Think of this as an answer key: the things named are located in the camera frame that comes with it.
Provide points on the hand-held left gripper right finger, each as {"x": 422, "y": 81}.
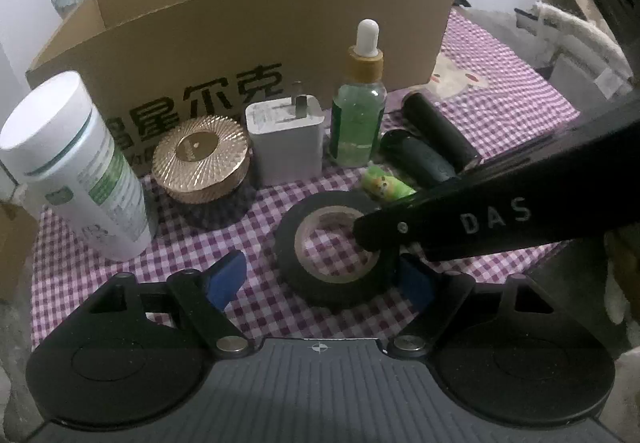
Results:
{"x": 415, "y": 280}

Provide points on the black cylinder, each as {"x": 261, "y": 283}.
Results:
{"x": 420, "y": 160}
{"x": 440, "y": 128}

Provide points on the white cylindrical bottle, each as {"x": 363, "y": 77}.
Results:
{"x": 75, "y": 163}

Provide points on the printed brown cardboard box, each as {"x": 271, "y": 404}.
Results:
{"x": 200, "y": 38}

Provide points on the white charger plug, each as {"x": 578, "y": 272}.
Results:
{"x": 285, "y": 143}

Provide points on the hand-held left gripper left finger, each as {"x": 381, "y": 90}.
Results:
{"x": 227, "y": 280}

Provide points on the green dropper bottle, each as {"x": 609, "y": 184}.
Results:
{"x": 356, "y": 123}

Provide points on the purple checkered tablecloth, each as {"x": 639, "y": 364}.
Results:
{"x": 200, "y": 248}

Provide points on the gold ribbed lid jar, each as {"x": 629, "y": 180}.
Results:
{"x": 200, "y": 153}

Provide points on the small green toy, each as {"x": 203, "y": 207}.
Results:
{"x": 387, "y": 183}

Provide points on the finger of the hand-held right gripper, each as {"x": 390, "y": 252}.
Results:
{"x": 385, "y": 230}

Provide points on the black tape roll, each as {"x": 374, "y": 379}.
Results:
{"x": 300, "y": 278}

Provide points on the brown cardboard piece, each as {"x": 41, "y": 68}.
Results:
{"x": 12, "y": 253}

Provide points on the white fluffy cloth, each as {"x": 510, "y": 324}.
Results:
{"x": 570, "y": 28}

